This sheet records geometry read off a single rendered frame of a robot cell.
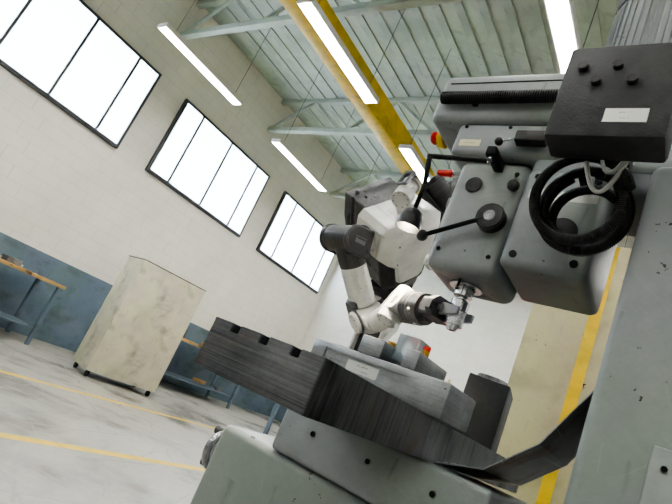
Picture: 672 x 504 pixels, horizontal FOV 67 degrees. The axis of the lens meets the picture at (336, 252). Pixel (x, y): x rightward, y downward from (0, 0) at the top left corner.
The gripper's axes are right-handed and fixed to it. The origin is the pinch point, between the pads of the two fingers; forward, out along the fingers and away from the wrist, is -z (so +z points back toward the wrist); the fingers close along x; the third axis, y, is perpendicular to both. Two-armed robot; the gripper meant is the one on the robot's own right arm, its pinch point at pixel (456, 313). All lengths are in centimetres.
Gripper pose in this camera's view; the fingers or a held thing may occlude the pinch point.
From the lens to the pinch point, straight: 133.3
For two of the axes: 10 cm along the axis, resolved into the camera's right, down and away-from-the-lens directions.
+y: -4.0, 8.8, -2.5
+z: -5.5, -0.1, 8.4
